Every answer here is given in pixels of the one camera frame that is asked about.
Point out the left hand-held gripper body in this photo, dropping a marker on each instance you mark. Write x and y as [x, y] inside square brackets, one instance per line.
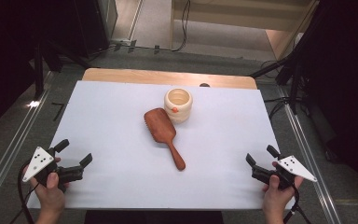
[40, 161]

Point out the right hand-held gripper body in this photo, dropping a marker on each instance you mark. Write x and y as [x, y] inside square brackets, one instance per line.
[293, 166]

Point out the brown wooden hairbrush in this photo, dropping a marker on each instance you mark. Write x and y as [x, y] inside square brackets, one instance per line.
[160, 126]

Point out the person's left hand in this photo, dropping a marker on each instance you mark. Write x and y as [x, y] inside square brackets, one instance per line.
[50, 196]

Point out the person's right hand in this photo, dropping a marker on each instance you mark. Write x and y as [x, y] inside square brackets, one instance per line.
[276, 199]

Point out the white table mat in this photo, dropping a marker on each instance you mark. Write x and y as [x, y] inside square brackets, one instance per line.
[121, 174]

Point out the black metal stand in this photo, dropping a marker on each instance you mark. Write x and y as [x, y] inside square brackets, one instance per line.
[38, 71]
[295, 81]

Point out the cream ribbed ceramic cup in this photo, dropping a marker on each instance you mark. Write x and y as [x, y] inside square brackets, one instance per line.
[178, 109]

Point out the person's dark clothing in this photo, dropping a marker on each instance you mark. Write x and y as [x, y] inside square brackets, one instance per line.
[154, 217]

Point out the dark cabinet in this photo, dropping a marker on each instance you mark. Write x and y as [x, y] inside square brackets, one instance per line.
[93, 25]

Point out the light wooden furniture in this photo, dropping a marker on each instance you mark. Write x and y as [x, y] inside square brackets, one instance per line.
[230, 15]

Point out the metal floor rail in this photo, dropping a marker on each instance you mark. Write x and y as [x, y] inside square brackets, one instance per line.
[307, 149]
[15, 140]

